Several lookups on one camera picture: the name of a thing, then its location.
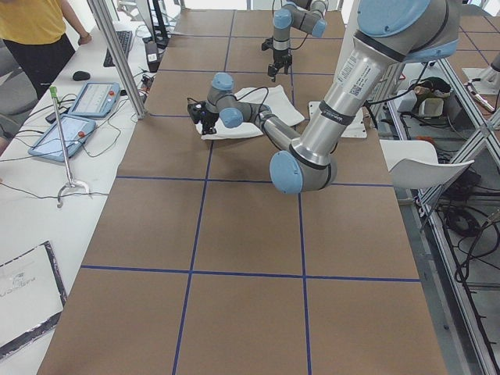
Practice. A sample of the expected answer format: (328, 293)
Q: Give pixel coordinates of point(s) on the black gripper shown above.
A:
(280, 58)
(210, 118)

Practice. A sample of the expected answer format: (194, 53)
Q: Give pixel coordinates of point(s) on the person in yellow shirt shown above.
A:
(35, 34)

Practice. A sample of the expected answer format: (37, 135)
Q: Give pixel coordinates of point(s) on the white paper in plastic sleeve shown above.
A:
(32, 298)

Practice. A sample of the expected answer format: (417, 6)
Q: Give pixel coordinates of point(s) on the black power adapter white label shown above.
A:
(152, 56)

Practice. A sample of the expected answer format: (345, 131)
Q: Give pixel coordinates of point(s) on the upper blue teach pendant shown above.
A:
(95, 99)

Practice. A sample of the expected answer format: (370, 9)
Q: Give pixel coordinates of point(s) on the metal grabber stick green handle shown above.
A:
(71, 183)

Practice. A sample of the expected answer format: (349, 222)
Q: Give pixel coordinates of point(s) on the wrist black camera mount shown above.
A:
(196, 110)
(267, 44)

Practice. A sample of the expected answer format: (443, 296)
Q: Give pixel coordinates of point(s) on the black computer mouse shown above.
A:
(81, 76)

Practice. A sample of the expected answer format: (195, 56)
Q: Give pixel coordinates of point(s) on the person's bare hand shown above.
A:
(84, 39)

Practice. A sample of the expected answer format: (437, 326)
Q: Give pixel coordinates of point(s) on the aluminium frame post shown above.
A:
(105, 24)

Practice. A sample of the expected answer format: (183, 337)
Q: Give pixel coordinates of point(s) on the white chair seat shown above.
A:
(414, 164)

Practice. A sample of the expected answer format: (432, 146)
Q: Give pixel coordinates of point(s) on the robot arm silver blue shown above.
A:
(306, 16)
(388, 32)

